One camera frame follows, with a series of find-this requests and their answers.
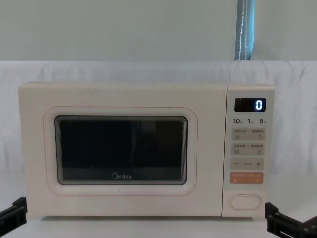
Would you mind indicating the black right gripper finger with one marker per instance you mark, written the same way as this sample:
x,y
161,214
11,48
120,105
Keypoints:
x,y
277,218

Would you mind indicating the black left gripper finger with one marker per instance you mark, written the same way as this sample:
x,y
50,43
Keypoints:
x,y
15,210

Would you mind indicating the oval oven door button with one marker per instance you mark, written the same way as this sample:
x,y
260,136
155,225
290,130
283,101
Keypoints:
x,y
245,202

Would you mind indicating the oven control panel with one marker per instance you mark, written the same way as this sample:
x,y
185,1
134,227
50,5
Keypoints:
x,y
247,138

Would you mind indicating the cream microwave oven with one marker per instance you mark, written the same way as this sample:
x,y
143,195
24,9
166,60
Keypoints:
x,y
123,99

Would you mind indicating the grey striped post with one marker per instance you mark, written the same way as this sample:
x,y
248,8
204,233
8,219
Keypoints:
x,y
244,29

